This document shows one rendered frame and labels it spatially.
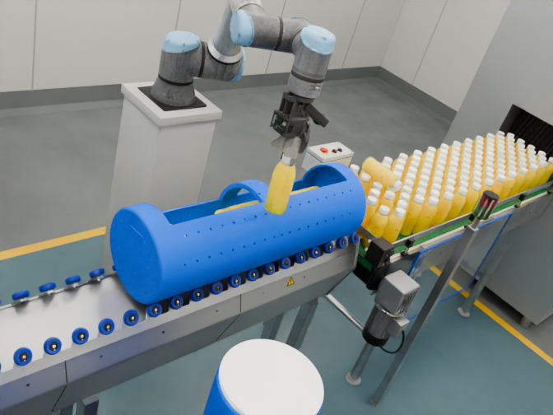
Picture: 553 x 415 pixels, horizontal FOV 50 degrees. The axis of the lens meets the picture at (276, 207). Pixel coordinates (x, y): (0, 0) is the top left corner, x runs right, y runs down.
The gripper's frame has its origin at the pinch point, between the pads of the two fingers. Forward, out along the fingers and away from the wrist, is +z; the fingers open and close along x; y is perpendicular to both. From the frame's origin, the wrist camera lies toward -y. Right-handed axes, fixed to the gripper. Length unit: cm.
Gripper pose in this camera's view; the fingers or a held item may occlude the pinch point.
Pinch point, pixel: (288, 158)
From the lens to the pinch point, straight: 169.7
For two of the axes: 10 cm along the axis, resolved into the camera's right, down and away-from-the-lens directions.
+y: -7.7, 1.3, -6.2
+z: -2.5, 8.4, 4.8
